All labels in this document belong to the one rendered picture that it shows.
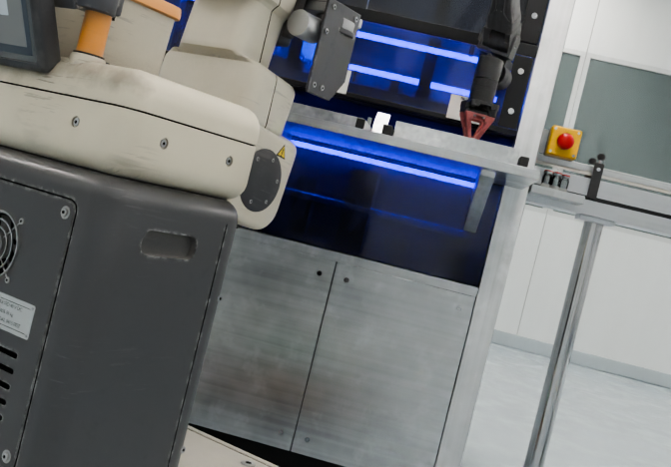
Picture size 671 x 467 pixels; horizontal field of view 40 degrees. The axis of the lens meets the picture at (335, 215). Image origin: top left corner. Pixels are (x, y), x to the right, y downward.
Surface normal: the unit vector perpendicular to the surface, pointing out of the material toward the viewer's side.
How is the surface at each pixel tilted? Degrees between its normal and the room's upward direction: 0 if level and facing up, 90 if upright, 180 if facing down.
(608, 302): 90
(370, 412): 90
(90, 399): 90
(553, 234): 90
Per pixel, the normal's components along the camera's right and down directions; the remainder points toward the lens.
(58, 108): -0.53, -0.12
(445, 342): -0.12, -0.02
